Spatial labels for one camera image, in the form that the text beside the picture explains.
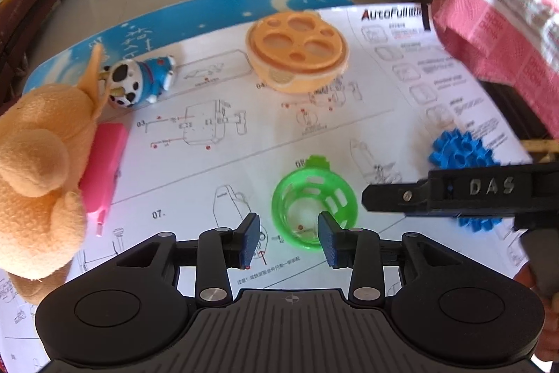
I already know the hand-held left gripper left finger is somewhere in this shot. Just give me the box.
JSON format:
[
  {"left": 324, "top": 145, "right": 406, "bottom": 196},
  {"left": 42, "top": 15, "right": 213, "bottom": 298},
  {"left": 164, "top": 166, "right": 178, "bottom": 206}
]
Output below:
[{"left": 116, "top": 212, "right": 263, "bottom": 306}]

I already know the orange bear plush toy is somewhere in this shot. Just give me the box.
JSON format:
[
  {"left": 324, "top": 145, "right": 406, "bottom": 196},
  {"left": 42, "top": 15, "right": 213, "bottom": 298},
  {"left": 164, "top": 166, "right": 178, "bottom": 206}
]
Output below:
[{"left": 0, "top": 43, "right": 111, "bottom": 306}]

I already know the orange container with holed lid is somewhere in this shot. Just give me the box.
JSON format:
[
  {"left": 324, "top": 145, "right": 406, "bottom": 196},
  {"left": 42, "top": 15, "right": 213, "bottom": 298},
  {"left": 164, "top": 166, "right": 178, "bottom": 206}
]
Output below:
[{"left": 245, "top": 12, "right": 350, "bottom": 96}]

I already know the blue moon play mat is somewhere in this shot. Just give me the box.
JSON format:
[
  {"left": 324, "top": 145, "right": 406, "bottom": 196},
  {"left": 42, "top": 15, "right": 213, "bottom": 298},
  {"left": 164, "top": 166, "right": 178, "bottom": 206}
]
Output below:
[{"left": 22, "top": 0, "right": 355, "bottom": 95}]

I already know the green plastic basket cup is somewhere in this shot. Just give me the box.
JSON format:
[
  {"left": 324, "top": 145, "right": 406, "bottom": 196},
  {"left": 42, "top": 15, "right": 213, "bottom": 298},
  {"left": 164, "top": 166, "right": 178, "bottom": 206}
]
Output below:
[{"left": 271, "top": 155, "right": 360, "bottom": 256}]

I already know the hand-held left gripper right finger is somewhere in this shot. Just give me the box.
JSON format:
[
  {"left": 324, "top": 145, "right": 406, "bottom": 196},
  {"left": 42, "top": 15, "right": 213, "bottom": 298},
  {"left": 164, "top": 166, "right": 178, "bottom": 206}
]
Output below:
[{"left": 317, "top": 211, "right": 451, "bottom": 306}]

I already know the person's right hand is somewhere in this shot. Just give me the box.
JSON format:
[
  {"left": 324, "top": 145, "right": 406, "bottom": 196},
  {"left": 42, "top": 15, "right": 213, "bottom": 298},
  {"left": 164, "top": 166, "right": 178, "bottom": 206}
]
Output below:
[{"left": 512, "top": 259, "right": 559, "bottom": 361}]

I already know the dark red leather sofa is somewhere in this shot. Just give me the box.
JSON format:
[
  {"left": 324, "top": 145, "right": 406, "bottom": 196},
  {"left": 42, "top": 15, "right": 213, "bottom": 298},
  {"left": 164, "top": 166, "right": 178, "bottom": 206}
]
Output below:
[{"left": 0, "top": 0, "right": 85, "bottom": 105}]

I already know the white instruction sheet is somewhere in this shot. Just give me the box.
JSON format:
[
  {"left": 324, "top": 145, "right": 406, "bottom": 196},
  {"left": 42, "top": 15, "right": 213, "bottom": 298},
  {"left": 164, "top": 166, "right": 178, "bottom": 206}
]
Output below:
[{"left": 0, "top": 1, "right": 539, "bottom": 373}]

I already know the pink plastic toy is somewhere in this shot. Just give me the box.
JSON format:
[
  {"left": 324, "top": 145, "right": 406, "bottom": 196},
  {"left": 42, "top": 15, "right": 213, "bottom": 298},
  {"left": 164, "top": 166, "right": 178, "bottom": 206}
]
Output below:
[{"left": 79, "top": 122, "right": 130, "bottom": 239}]

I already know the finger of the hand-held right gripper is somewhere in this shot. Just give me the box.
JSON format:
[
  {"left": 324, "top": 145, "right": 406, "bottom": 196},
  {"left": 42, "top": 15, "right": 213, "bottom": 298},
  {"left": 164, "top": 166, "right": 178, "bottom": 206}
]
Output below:
[{"left": 362, "top": 179, "right": 434, "bottom": 218}]

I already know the spotted dog toy blue shirt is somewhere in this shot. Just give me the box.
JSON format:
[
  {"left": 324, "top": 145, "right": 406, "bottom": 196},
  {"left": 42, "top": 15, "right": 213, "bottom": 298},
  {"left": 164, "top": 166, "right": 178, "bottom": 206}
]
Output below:
[{"left": 102, "top": 55, "right": 176, "bottom": 110}]

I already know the pink patterned cloth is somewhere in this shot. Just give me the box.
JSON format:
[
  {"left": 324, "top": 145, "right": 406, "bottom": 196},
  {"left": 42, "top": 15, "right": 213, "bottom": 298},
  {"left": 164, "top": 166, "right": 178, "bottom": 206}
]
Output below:
[{"left": 431, "top": 0, "right": 559, "bottom": 125}]

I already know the blue plastic gear toy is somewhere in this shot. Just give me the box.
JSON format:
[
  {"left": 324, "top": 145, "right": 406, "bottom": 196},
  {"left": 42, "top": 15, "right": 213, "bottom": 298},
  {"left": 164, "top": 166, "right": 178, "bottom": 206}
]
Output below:
[{"left": 428, "top": 128, "right": 517, "bottom": 235}]

